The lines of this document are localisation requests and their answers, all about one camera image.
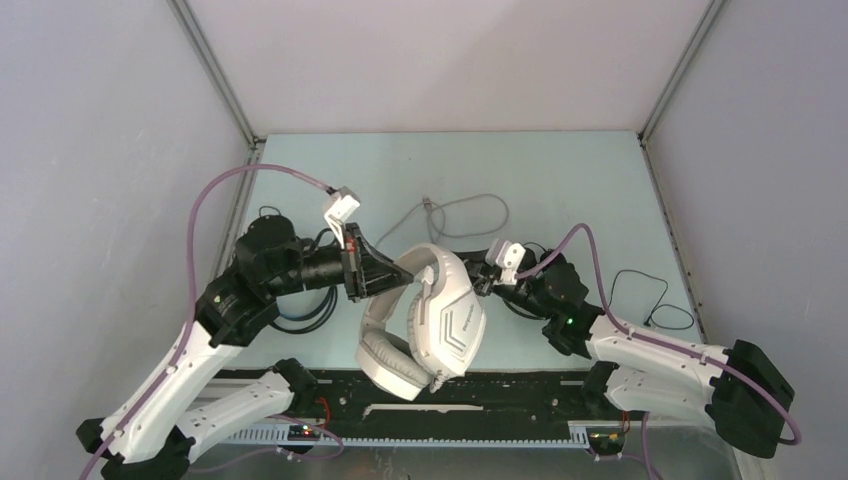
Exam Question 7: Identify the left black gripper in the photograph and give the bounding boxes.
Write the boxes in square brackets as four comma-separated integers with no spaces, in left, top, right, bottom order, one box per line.
[266,223,413,302]

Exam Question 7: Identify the white over-ear headphones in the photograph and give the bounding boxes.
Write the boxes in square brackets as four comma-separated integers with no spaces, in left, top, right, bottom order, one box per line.
[355,243,487,401]

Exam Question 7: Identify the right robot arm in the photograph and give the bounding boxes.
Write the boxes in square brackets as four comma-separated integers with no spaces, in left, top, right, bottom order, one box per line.
[459,250,795,459]

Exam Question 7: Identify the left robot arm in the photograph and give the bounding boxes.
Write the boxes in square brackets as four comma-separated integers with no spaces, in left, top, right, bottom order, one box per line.
[77,215,413,479]

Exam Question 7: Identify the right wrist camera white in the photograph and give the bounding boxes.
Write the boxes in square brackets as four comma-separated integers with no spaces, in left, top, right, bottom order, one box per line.
[484,239,526,285]

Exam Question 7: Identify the black headphones with blue cable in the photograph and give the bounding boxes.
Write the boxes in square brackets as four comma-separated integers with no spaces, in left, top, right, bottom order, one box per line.
[258,206,340,336]

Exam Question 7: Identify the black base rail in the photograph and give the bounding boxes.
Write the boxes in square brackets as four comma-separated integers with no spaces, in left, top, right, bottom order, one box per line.
[231,369,647,444]

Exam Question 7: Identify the white cable duct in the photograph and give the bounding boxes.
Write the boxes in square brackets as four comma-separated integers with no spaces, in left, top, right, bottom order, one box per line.
[225,423,598,450]

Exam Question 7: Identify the right aluminium frame post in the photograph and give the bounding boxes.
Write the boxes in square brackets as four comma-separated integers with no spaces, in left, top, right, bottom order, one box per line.
[637,0,732,340]

